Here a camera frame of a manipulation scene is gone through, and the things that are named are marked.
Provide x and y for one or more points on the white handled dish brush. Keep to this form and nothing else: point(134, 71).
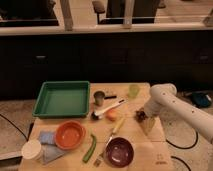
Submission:
point(98, 114)

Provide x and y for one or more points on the white lidded container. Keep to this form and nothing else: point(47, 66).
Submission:
point(32, 150)

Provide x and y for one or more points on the blue sponge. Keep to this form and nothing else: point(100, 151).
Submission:
point(46, 137)

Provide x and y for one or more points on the green plastic tray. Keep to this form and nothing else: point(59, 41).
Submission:
point(63, 99)

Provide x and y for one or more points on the green pea pod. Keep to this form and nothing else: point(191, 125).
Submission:
point(91, 149)

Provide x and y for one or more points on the orange red bowl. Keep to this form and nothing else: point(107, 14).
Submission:
point(69, 135)

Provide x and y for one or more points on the black chair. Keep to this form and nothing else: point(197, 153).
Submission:
point(144, 11)

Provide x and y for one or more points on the yellow handled fork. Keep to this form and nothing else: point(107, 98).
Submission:
point(116, 128)

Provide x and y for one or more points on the metal measuring cup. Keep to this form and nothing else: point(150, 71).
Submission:
point(100, 97)

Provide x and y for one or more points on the orange fruit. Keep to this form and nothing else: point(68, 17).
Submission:
point(112, 115)

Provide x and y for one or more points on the blue cloth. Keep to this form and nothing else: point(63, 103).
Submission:
point(50, 153)

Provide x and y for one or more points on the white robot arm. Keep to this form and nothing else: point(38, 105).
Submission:
point(164, 95)

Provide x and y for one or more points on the dark red grape bunch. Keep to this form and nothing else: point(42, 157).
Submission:
point(140, 116)

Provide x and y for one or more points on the dark purple bowl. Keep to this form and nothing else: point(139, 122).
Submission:
point(119, 152)

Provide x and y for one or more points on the yellow green cup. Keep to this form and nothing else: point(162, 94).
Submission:
point(133, 91)

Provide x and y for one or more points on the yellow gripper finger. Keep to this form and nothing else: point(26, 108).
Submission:
point(148, 124)

